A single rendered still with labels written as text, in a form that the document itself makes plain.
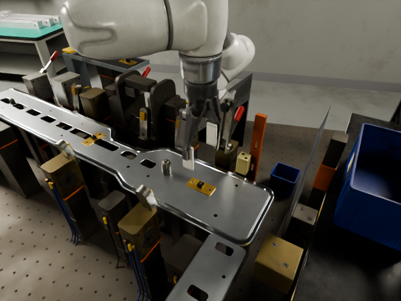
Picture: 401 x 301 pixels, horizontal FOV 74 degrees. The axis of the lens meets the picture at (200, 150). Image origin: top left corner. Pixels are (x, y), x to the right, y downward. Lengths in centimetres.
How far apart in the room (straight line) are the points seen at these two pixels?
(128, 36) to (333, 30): 357
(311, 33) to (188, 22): 344
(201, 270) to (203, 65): 44
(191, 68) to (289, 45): 339
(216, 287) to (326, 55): 364
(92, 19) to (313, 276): 63
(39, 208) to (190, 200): 74
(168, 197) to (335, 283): 45
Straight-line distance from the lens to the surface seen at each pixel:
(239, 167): 83
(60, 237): 117
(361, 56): 412
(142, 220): 68
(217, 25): 53
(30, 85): 156
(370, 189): 89
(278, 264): 61
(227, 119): 81
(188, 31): 51
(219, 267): 65
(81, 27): 48
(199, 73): 55
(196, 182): 81
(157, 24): 49
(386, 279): 72
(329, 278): 66
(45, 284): 109
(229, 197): 77
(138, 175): 86
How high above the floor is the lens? 158
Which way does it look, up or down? 38 degrees down
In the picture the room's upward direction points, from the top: straight up
